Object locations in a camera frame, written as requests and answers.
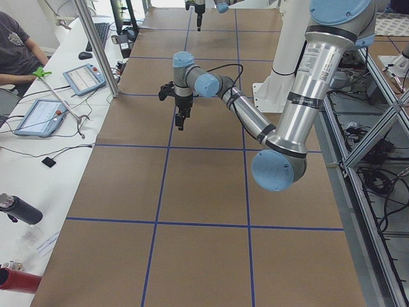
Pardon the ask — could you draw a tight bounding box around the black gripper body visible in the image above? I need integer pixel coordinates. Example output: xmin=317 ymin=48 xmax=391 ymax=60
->
xmin=195 ymin=3 xmax=205 ymax=13
xmin=175 ymin=95 xmax=193 ymax=112

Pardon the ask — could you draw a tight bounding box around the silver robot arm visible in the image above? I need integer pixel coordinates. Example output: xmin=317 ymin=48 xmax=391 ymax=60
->
xmin=185 ymin=0 xmax=242 ymax=31
xmin=173 ymin=1 xmax=376 ymax=192

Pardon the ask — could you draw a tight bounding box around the black keyboard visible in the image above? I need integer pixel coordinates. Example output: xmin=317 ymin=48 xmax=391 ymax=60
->
xmin=94 ymin=22 xmax=109 ymax=49

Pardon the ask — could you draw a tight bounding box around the far blue teach pendant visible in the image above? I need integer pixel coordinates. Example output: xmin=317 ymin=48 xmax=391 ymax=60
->
xmin=63 ymin=63 xmax=106 ymax=96

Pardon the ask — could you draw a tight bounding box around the blue teach pendant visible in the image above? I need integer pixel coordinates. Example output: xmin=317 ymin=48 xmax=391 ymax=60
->
xmin=63 ymin=63 xmax=106 ymax=96
xmin=14 ymin=99 xmax=67 ymax=137

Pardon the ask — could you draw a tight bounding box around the black computer mouse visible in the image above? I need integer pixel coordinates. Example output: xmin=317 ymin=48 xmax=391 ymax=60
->
xmin=78 ymin=51 xmax=93 ymax=60

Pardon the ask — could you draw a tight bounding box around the near blue teach pendant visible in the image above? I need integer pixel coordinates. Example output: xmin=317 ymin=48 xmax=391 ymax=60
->
xmin=14 ymin=99 xmax=67 ymax=137

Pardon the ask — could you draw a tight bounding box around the small black square pad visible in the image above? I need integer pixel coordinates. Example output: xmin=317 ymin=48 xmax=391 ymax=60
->
xmin=42 ymin=157 xmax=56 ymax=168

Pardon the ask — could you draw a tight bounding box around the seated person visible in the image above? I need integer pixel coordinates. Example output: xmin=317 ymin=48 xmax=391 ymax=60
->
xmin=1 ymin=12 xmax=49 ymax=97

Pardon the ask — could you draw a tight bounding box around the black water bottle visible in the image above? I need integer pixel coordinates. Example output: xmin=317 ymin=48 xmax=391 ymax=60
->
xmin=1 ymin=193 xmax=43 ymax=225

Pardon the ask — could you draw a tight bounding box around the red cylinder bottle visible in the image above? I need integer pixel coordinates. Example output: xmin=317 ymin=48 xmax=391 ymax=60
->
xmin=1 ymin=267 xmax=42 ymax=294

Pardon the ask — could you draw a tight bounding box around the white pedestal column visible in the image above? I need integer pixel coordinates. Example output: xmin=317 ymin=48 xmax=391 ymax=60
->
xmin=252 ymin=0 xmax=310 ymax=113

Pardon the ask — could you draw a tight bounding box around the aluminium frame post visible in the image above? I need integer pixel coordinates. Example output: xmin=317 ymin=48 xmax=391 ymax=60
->
xmin=73 ymin=0 xmax=119 ymax=98

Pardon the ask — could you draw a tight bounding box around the green handled reacher stick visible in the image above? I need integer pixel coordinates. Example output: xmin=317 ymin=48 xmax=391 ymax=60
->
xmin=33 ymin=67 xmax=89 ymax=139

